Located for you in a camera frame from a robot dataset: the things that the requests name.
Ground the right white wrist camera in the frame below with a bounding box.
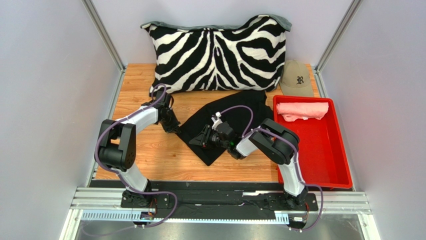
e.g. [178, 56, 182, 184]
[211, 111, 223, 130]

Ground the red plastic tray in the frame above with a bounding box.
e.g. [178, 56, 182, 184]
[273, 95, 353, 189]

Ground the left aluminium frame post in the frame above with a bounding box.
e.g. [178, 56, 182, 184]
[82, 0, 126, 73]

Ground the right aluminium frame post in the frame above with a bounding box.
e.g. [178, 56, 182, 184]
[315, 0, 363, 73]

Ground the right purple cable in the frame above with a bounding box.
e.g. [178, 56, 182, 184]
[214, 105, 324, 233]

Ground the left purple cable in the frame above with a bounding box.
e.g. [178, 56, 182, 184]
[94, 83, 179, 238]

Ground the black t-shirt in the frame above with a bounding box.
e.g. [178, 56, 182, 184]
[177, 90, 274, 166]

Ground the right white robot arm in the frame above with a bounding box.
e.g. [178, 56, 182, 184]
[189, 118, 309, 208]

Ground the purple cable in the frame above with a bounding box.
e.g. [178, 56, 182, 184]
[214, 105, 324, 233]
[94, 83, 179, 238]

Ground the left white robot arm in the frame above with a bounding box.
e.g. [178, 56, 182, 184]
[94, 90, 181, 195]

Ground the aluminium frame post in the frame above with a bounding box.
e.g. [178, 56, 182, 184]
[315, 0, 363, 73]
[82, 0, 126, 73]

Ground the zebra striped pillow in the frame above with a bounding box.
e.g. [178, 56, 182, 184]
[141, 14, 293, 95]

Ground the beige baseball cap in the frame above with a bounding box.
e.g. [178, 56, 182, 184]
[279, 60, 314, 97]

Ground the rolled pink t-shirt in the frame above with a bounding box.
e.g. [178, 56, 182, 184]
[276, 102, 329, 122]

